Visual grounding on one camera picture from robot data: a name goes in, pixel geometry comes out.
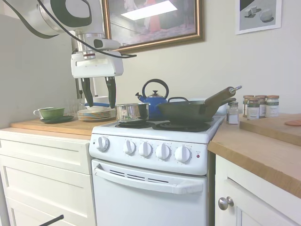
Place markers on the green cup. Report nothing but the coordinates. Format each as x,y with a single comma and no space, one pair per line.
53,113

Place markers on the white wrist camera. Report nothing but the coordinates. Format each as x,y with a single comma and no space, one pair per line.
107,44

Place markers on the white door cabinet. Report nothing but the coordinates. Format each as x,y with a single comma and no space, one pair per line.
258,207

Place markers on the white electric stove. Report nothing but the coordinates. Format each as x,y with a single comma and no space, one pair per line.
150,133

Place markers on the grey shapes poster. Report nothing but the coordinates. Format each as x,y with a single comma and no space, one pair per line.
258,14

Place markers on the glass spice jar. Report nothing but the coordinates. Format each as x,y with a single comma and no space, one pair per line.
272,106
253,109
245,106
262,106

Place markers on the white oven door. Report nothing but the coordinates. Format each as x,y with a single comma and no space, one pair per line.
141,207

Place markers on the white gold-rimmed plate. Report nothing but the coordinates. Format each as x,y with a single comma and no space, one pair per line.
94,117
98,110
94,114
95,120

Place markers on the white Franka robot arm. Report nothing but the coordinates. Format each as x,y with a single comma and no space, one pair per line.
49,21

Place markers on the white stove knob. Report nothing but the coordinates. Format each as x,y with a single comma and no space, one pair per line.
129,147
145,149
102,143
163,151
182,154

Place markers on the white drawer cabinet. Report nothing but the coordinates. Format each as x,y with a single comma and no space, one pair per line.
47,176

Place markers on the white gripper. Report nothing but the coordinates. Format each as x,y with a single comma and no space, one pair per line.
94,67

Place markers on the thick wooden cutting board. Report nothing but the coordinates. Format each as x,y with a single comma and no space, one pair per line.
270,128

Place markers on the metal cabinet knob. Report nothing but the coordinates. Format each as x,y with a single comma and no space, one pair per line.
224,203

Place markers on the glass salt shaker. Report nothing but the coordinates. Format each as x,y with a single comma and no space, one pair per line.
232,113

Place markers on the black stove burner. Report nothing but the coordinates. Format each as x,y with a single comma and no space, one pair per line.
134,125
155,119
181,127

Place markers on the white cup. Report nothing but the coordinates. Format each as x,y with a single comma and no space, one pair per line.
36,112

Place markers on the white bowl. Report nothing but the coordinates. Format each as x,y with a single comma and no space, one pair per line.
100,107

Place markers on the clear drinking glass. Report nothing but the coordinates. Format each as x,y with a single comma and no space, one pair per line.
73,107

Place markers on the dark green saucer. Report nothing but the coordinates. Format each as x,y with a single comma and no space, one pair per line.
58,120

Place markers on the gold framed painting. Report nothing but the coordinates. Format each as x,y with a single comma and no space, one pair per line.
152,18

